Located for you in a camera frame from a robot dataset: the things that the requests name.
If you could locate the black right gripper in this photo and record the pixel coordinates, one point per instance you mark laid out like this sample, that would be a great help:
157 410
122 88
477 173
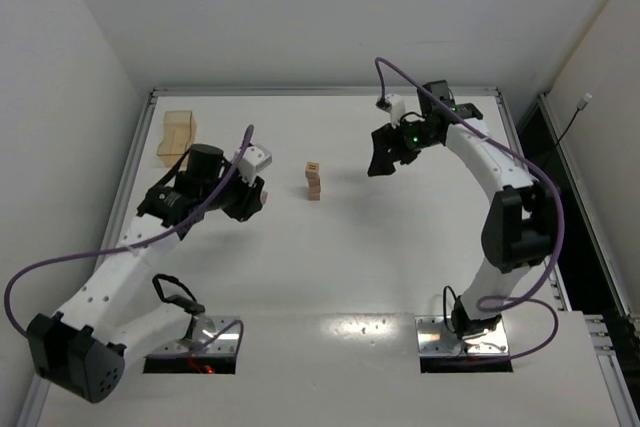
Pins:
391 139

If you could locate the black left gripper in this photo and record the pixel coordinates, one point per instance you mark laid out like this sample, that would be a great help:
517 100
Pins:
248 196

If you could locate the wooden cube with two slots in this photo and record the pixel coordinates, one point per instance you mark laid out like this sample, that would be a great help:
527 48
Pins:
312 169

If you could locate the translucent amber plastic box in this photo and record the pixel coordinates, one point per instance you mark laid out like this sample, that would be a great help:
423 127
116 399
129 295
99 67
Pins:
178 134

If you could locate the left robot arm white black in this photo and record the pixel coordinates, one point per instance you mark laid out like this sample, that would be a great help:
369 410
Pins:
121 314

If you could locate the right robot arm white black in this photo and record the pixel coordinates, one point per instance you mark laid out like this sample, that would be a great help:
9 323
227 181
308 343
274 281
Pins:
521 223

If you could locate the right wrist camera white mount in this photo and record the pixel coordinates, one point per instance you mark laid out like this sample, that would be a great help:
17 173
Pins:
394 105

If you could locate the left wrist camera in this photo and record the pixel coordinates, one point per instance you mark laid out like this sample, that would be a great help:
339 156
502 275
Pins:
255 159

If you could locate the aluminium table frame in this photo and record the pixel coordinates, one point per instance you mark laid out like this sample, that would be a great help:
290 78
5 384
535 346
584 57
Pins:
328 290

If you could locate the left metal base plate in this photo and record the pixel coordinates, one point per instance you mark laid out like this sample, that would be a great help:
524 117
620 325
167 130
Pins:
225 331

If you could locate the metal base plate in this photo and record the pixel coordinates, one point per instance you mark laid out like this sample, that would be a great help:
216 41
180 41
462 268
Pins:
225 331
435 341

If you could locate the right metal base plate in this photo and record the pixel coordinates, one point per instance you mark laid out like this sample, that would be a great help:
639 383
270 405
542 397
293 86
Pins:
435 341

